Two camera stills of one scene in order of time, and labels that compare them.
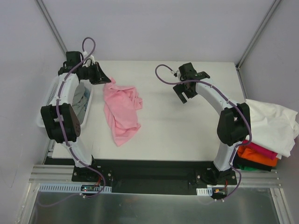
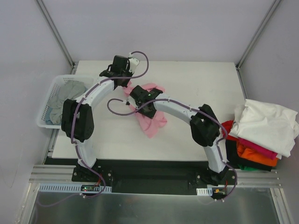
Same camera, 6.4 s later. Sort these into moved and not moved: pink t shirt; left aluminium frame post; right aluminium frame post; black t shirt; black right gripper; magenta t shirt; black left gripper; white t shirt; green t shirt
Moved: black left gripper; black right gripper; pink t shirt
Not moved: right aluminium frame post; magenta t shirt; left aluminium frame post; white t shirt; green t shirt; black t shirt
